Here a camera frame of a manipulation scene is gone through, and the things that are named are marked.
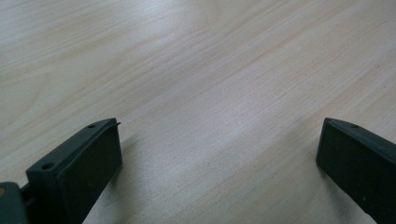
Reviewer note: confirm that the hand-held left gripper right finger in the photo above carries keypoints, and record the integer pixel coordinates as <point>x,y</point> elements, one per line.
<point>358,163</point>

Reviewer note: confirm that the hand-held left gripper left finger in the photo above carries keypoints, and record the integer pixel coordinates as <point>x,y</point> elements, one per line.
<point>79,168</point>

